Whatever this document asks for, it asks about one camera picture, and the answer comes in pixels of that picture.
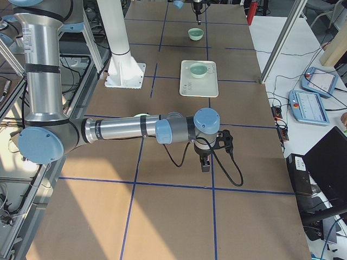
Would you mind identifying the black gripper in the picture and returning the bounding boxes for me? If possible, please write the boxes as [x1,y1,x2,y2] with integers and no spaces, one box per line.
[192,0,203,25]
[196,147,212,172]

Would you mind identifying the green bowl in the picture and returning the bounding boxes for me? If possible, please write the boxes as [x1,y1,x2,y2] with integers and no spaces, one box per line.
[189,63,208,79]
[188,28,204,41]
[133,113,149,117]

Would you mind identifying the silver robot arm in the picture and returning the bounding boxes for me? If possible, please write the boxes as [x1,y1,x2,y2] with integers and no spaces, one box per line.
[12,1,220,172]
[172,0,204,25]

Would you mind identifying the green bowl on tray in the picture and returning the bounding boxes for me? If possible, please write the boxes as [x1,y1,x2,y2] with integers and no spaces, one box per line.
[189,63,208,79]

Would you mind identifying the red cylinder tube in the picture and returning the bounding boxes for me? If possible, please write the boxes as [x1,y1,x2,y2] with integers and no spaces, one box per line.
[247,0,258,25]

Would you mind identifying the pale green serving tray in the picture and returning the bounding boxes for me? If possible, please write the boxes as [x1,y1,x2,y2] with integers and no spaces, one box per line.
[179,60,219,98]

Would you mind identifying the black box with labels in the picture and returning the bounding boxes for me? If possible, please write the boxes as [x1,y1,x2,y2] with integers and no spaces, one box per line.
[286,153,312,197]

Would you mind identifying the blue teach pendant near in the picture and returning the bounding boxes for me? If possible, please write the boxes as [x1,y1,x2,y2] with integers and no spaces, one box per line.
[288,90,330,126]

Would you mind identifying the blue teach pendant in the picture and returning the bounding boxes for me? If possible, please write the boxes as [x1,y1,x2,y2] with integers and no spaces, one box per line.
[288,90,330,126]
[301,67,338,98]

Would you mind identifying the black laptop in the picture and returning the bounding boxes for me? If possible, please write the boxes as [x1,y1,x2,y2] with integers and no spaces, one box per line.
[304,126,346,205]

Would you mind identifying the blue teach pendant far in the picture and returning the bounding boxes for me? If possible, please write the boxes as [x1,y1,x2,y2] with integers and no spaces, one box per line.
[301,67,338,98]

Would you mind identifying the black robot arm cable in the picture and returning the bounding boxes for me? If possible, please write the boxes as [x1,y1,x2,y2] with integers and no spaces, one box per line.
[162,136,244,187]

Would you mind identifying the aluminium frame post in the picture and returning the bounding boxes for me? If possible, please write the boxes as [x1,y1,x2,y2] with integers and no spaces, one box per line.
[260,0,307,84]

